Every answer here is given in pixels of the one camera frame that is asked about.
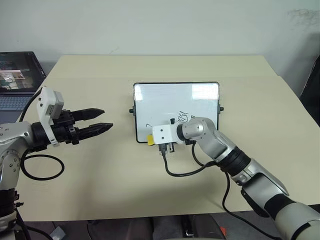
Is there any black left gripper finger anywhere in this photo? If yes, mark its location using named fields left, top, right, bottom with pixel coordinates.
left=71, top=107, right=105, bottom=122
left=77, top=122, right=114, bottom=141

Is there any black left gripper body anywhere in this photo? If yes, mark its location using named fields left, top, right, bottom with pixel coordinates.
left=51, top=109, right=81, bottom=146

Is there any small black-framed whiteboard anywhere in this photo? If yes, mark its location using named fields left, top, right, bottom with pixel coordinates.
left=128, top=81, right=224, bottom=144

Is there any open dark laptop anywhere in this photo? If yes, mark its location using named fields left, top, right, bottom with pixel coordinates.
left=0, top=51, right=47, bottom=124

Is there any dark chair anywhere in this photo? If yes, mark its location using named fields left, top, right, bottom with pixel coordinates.
left=298, top=55, right=320, bottom=129

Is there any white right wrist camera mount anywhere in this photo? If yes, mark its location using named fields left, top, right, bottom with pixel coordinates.
left=152, top=124, right=179, bottom=146

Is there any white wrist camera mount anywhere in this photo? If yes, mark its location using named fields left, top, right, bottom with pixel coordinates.
left=152, top=124, right=179, bottom=146
left=36, top=86, right=66, bottom=149

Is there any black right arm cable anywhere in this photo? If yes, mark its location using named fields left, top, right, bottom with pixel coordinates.
left=159, top=143, right=279, bottom=240

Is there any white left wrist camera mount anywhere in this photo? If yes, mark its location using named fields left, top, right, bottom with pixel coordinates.
left=36, top=86, right=66, bottom=149

